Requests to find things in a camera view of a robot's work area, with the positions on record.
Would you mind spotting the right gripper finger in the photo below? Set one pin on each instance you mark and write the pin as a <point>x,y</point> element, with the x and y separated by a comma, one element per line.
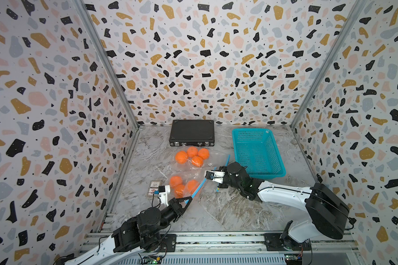
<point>221,186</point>
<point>215,175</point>

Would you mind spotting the teal plastic basket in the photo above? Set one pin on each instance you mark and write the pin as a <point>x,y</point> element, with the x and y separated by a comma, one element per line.
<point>257,151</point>

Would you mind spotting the orange fruit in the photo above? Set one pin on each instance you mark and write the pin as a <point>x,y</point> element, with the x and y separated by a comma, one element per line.
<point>179,191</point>
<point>191,187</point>
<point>175,181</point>

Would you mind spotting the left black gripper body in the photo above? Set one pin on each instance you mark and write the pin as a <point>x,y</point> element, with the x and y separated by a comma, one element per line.
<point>170,215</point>

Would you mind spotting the clear zip-top bag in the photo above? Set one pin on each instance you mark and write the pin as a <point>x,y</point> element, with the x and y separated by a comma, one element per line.
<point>215,161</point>
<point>188,175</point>

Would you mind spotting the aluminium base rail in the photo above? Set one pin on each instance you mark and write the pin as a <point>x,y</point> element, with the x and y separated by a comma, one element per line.
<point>255,248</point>

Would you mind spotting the black hard case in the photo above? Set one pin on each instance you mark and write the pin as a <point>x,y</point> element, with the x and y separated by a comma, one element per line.
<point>199,133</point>

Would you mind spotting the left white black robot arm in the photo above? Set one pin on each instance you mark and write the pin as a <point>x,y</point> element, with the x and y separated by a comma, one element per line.
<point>139,234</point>

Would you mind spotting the small printed packet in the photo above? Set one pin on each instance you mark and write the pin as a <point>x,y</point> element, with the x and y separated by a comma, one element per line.
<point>153,187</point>

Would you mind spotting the green circuit board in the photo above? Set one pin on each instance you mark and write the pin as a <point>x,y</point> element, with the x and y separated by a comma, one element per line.
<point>151,260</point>

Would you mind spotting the orange in far bag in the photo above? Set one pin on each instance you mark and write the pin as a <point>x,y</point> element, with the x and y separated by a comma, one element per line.
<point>181,157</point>
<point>192,152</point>
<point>203,153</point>
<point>197,161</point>

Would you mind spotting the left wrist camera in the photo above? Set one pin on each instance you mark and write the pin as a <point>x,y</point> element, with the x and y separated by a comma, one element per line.
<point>162,192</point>

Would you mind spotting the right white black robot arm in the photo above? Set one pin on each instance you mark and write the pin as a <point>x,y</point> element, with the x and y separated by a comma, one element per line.
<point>323,213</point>

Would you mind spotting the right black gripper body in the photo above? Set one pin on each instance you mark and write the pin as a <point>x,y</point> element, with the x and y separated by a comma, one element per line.
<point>228,180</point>

